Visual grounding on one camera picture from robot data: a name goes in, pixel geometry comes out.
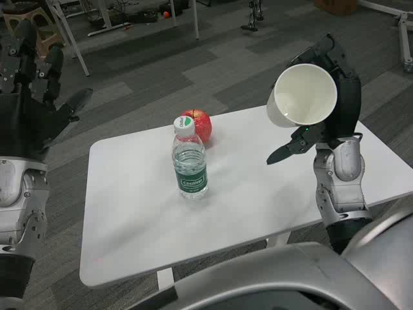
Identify white desk foot frame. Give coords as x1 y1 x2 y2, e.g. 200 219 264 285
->
86 0 133 37

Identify white table leg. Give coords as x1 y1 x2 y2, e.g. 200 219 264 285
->
266 229 293 249
157 267 176 291

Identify black bag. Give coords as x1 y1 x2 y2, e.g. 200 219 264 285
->
127 8 159 24

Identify clear water bottle green label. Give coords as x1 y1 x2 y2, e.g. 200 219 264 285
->
171 116 209 200

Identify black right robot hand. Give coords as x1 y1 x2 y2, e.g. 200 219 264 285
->
266 32 363 166

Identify white slanted desk leg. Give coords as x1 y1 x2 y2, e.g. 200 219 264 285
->
189 0 200 40

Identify metal robot stand feet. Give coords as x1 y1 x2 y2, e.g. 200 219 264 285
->
240 0 266 33

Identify wooden stool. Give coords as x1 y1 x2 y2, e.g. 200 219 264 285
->
3 5 65 59

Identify red apple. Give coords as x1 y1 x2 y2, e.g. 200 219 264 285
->
180 108 214 149

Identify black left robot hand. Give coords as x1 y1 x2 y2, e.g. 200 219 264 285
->
0 19 94 161

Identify brown cardboard box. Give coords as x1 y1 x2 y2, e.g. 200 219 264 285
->
314 0 348 16

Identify white caster frame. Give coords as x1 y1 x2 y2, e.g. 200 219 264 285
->
358 0 413 74

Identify white paper cup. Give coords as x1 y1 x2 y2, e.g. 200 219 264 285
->
266 63 338 129

